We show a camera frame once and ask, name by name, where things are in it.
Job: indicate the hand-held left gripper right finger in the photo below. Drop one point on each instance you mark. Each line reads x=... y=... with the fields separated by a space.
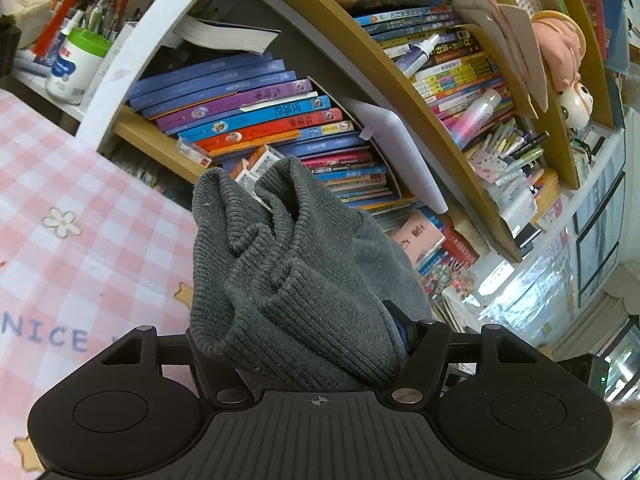
x=402 y=332

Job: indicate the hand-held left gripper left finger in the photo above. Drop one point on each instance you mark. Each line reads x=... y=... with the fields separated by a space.
x=210 y=375

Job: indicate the grey sweatshirt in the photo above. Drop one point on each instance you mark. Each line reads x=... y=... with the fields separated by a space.
x=300 y=285

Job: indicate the stack of papers and notebooks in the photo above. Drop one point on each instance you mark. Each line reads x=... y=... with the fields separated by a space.
x=455 y=305

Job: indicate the colourful bead ornament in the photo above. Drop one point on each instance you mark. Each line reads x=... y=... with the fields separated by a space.
x=450 y=277

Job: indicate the thick red dictionary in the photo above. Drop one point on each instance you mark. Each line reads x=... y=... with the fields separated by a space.
x=460 y=250

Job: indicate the clear plastic drawer unit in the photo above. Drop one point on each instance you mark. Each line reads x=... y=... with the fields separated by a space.
x=595 y=230

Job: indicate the marker pens in box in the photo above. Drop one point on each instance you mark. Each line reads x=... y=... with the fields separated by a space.
x=515 y=152

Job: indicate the small red white box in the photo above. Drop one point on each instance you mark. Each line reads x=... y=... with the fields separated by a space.
x=192 y=152

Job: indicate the pink gradient bottle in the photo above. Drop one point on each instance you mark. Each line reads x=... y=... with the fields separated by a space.
x=475 y=115

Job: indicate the white owl figure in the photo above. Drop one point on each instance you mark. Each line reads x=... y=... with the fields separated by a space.
x=575 y=105

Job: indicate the row of colourful books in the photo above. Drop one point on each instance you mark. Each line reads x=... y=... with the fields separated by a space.
x=225 y=110

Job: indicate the white spray bottle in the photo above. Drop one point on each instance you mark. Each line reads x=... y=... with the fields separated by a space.
x=415 y=55

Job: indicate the hanging paper sheets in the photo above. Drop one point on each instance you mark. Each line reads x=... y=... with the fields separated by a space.
x=505 y=35

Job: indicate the row of books with pale spines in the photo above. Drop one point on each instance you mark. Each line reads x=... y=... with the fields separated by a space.
x=425 y=15

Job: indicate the pink pig plush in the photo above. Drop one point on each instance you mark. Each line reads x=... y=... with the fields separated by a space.
x=560 y=45

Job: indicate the white bottle with green lid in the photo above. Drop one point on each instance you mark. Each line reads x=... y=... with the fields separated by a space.
x=75 y=70

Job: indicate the blue folder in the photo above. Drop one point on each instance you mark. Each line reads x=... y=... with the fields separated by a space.
x=612 y=35

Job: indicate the pens in holder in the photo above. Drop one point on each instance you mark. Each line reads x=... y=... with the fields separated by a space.
x=100 y=15

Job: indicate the black case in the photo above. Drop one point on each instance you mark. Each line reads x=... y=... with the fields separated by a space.
x=7 y=45

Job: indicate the cream crumpled cloth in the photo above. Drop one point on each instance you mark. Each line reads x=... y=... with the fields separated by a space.
x=25 y=15

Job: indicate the wooden bookshelf with white frame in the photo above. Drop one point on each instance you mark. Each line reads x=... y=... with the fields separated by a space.
x=150 y=20

